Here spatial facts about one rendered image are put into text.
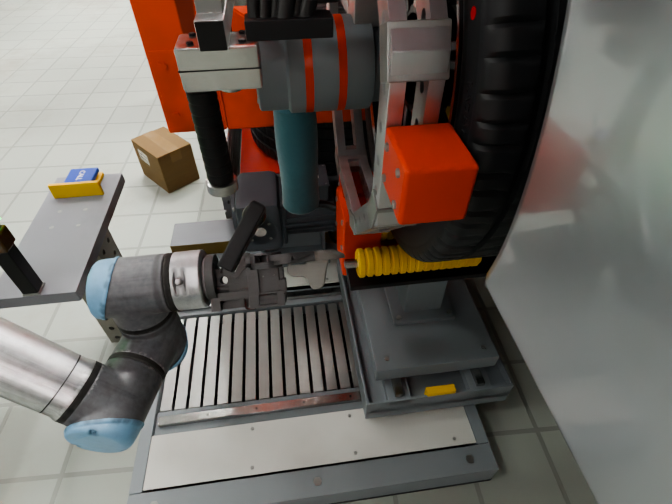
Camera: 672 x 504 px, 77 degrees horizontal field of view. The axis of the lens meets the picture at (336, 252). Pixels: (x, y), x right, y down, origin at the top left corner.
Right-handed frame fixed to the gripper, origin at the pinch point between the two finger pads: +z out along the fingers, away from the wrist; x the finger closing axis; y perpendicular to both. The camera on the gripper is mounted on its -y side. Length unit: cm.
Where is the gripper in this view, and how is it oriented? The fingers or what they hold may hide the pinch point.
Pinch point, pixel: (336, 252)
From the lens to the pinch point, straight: 67.3
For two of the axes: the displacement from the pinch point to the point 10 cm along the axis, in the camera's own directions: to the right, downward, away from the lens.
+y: 1.0, 10.0, 0.0
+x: 0.9, -0.1, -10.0
